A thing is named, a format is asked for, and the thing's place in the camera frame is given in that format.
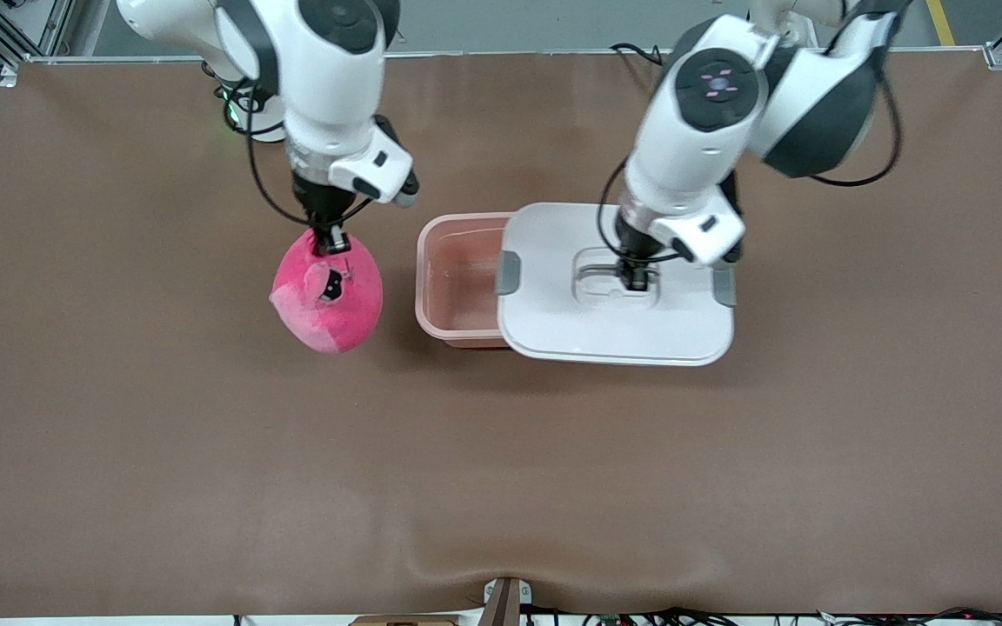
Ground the pink plush toy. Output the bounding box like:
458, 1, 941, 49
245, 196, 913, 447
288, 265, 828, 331
269, 230, 384, 355

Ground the white box lid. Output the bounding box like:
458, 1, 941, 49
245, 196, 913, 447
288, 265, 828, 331
496, 202, 736, 367

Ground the pink translucent plastic box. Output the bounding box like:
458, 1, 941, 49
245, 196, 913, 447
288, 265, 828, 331
415, 212, 519, 350

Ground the brown table mat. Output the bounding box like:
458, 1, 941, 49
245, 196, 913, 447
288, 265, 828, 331
0, 48, 1002, 620

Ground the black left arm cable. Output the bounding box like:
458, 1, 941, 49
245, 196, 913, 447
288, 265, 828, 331
598, 43, 905, 266

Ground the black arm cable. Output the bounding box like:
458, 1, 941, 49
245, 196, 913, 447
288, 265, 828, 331
221, 78, 376, 231
598, 43, 905, 266

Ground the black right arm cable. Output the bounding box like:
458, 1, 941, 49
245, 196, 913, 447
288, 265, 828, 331
221, 78, 376, 231

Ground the black left base cable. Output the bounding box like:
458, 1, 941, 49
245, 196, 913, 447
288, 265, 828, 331
610, 42, 671, 70

